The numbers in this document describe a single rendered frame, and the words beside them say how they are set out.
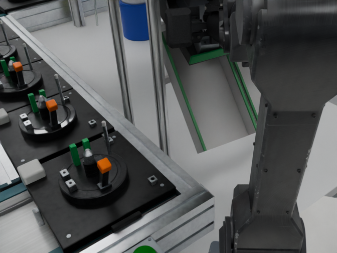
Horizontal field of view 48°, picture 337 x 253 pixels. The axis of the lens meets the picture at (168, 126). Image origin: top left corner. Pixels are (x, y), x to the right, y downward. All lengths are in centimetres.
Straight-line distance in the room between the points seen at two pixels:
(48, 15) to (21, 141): 103
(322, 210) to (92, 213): 49
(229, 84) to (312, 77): 61
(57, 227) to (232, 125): 41
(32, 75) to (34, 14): 72
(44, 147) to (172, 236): 37
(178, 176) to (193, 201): 8
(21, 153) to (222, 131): 45
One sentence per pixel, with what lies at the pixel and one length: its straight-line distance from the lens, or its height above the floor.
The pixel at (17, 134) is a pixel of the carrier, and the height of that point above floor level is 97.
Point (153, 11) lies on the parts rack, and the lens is 75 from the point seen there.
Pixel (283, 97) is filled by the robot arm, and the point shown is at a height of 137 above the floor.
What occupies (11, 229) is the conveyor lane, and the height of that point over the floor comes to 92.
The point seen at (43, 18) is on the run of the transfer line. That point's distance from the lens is 190.
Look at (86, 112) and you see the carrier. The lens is 101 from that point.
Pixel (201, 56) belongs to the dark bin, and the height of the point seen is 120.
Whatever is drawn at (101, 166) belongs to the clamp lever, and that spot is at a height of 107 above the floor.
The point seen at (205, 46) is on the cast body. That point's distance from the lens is 71.
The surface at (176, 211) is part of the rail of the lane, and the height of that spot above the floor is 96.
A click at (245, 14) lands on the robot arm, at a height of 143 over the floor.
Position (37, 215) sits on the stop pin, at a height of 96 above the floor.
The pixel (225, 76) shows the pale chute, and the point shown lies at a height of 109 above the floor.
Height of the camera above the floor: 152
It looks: 36 degrees down
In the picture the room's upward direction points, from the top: 4 degrees counter-clockwise
